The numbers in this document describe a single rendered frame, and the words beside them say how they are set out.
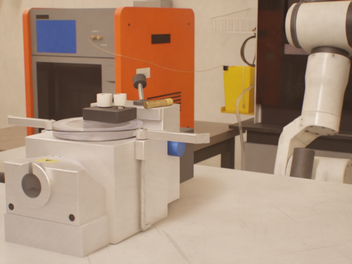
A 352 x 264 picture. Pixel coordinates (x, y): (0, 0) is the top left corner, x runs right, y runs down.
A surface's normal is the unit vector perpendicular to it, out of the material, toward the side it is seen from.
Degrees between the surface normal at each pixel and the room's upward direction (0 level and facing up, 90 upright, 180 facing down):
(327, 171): 58
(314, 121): 67
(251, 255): 0
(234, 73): 93
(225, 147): 90
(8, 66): 90
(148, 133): 90
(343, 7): 48
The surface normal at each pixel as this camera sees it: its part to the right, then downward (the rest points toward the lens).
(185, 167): 0.88, 0.08
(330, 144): -0.51, 0.15
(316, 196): 0.00, -0.99
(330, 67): -0.08, -0.20
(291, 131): -0.50, -0.26
